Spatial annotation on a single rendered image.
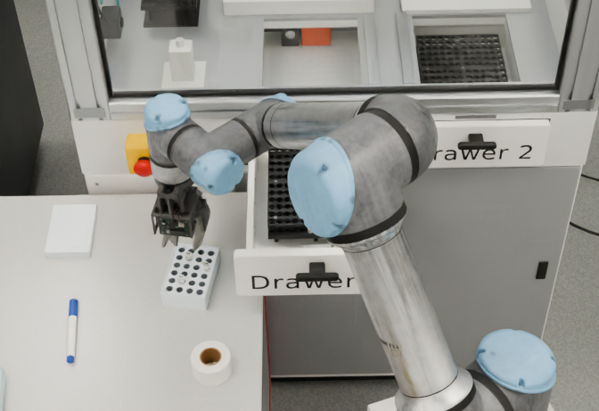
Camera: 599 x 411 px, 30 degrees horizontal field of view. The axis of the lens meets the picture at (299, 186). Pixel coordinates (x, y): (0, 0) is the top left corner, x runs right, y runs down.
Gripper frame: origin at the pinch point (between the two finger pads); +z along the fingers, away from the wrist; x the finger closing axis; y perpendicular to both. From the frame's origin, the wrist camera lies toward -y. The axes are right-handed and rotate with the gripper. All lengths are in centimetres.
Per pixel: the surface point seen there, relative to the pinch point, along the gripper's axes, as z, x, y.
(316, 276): -6.8, 26.2, 10.8
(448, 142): -4, 46, -29
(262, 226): 0.7, 13.2, -6.0
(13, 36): 37, -76, -97
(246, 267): -5.6, 13.5, 9.6
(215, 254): 4.8, 4.8, -1.1
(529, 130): -7, 61, -31
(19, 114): 55, -74, -85
